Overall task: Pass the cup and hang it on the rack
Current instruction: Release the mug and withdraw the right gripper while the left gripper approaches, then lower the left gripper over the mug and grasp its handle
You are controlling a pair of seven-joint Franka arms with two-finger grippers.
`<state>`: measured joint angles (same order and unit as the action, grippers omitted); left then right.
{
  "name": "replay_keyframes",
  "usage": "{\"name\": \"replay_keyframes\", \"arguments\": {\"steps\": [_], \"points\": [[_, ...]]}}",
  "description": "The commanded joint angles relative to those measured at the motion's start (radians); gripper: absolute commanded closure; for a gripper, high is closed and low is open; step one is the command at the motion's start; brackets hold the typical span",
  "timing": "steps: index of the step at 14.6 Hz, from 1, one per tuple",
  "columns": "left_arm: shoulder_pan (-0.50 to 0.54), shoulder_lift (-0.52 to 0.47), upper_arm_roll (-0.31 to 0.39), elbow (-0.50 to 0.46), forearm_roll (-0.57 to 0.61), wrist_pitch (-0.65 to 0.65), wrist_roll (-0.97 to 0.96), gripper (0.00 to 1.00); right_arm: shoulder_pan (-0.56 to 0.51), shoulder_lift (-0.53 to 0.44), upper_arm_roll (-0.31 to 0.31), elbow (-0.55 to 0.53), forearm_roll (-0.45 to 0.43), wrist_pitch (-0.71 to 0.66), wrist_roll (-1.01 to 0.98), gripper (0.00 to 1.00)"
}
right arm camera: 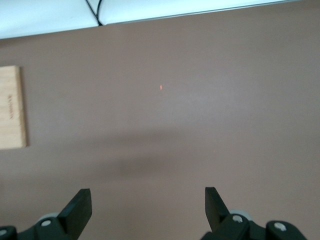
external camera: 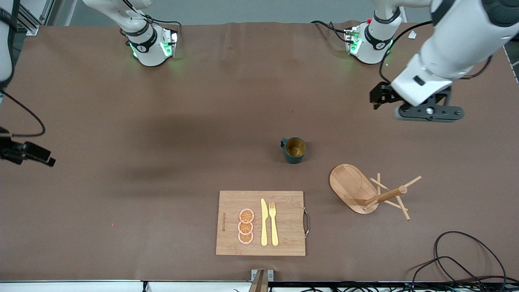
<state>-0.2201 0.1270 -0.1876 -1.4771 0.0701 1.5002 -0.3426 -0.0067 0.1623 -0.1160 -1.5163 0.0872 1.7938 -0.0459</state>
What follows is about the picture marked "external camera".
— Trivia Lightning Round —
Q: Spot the bamboo cutting board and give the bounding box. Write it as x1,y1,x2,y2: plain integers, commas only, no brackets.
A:
216,191,311,257

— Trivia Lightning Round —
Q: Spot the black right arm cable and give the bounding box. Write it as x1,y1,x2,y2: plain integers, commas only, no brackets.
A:
0,0,46,137

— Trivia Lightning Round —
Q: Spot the brown table cover sheet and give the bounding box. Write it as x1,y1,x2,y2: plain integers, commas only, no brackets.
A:
0,21,519,283

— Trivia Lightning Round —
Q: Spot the metal bracket with wooden post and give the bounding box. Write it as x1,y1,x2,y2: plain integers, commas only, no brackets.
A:
251,269,275,292

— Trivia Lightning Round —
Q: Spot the aluminium frame profile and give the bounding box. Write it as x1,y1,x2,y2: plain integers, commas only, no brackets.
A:
18,0,55,36

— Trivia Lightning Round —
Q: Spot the yellow plastic knife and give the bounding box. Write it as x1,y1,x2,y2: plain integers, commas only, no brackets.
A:
261,198,269,247

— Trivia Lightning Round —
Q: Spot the black looped floor cable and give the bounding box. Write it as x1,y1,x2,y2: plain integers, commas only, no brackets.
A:
434,231,507,292
412,255,487,292

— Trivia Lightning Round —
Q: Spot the yellow plastic fork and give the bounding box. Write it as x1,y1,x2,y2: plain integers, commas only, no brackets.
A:
269,202,279,247

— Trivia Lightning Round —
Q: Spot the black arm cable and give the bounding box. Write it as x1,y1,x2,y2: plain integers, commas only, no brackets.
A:
0,0,46,137
379,20,493,84

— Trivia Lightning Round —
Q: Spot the white panel with silver edge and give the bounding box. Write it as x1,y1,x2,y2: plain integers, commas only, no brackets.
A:
0,280,143,292

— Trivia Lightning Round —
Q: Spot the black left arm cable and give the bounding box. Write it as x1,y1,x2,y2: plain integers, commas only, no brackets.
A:
379,20,493,84

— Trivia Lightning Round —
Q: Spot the plain white panel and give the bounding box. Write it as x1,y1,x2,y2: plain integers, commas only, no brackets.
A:
146,281,252,292

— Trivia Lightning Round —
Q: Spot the teal cup with yellow inside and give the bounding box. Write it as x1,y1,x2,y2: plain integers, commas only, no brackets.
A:
280,137,307,164

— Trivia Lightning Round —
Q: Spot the wooden mug rack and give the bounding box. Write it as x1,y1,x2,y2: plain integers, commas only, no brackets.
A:
329,163,422,221

